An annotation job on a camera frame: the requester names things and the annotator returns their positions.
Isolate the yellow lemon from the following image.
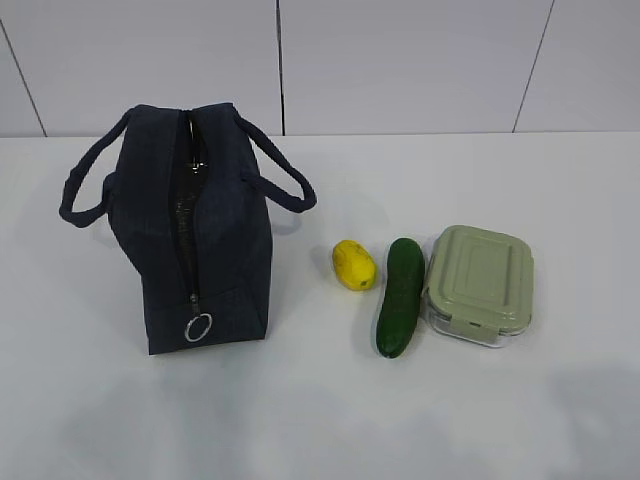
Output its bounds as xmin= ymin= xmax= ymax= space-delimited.
xmin=332 ymin=240 xmax=377 ymax=291

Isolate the green cucumber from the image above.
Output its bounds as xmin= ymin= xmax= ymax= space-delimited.
xmin=376 ymin=238 xmax=426 ymax=358

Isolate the navy blue lunch bag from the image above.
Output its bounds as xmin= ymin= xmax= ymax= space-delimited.
xmin=59 ymin=103 xmax=317 ymax=355

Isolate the glass container with green lid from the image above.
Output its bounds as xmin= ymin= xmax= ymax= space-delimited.
xmin=425 ymin=225 xmax=534 ymax=348

